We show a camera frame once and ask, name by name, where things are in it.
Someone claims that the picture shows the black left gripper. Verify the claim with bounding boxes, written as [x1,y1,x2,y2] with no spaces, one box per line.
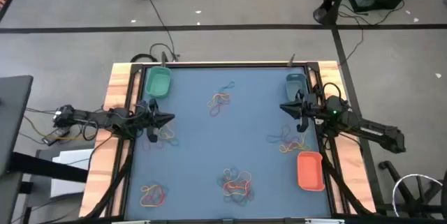
[134,98,175,130]

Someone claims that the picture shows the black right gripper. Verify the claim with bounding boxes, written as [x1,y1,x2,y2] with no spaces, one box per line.
[279,89,321,120]

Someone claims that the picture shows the teal rubber band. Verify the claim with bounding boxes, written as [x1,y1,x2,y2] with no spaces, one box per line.
[218,81,235,94]
[244,173,256,197]
[267,133,293,144]
[223,192,256,207]
[216,167,242,190]
[159,135,179,147]

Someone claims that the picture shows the rubber bands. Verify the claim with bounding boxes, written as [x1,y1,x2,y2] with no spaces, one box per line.
[146,181,169,204]
[278,131,312,154]

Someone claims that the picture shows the blue plastic basket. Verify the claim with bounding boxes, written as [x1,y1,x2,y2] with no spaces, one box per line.
[285,73,308,102]

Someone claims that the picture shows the green plastic basket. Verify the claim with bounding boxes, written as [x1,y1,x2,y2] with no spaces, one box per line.
[145,66,173,99]

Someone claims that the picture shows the orange plastic basket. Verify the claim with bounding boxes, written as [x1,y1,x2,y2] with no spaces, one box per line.
[296,151,326,193]

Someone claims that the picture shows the black floor tape strip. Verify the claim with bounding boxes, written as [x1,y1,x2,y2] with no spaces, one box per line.
[316,0,387,214]
[0,24,447,35]

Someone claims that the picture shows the black power brick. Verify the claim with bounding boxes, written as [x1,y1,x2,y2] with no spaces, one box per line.
[41,125,71,147]

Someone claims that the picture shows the black chair base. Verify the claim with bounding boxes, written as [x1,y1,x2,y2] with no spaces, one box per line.
[379,160,447,218]

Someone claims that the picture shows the white box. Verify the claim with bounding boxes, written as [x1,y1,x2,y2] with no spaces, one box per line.
[50,148,95,198]

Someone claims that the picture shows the black desk bar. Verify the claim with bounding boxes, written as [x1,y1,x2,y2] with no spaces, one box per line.
[8,151,90,184]

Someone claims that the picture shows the dark grey desk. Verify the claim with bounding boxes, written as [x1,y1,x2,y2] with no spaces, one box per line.
[0,75,34,176]

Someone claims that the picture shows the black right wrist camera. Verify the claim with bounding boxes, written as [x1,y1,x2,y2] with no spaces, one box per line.
[296,115,311,134]

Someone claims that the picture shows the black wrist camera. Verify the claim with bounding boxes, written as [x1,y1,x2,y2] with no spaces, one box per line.
[146,126,161,144]
[296,115,311,134]

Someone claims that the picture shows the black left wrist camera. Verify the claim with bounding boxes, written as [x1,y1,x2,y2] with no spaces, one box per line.
[146,126,161,144]

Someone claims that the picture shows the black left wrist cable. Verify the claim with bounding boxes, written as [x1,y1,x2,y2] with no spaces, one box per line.
[81,118,100,142]

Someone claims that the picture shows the black cable conduit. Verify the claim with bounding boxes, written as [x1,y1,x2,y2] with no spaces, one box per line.
[85,136,137,220]
[321,147,376,216]

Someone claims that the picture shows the orange floor cable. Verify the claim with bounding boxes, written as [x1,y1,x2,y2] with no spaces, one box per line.
[22,114,98,141]

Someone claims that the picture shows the thin black floor cable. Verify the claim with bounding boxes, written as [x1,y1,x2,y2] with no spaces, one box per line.
[337,0,406,68]

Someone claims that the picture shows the long black floor cable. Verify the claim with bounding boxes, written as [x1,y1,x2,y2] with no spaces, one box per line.
[148,0,181,63]

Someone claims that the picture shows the silver metal edge bracket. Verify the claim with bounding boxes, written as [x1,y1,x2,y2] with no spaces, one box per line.
[305,218,346,224]
[111,218,151,224]

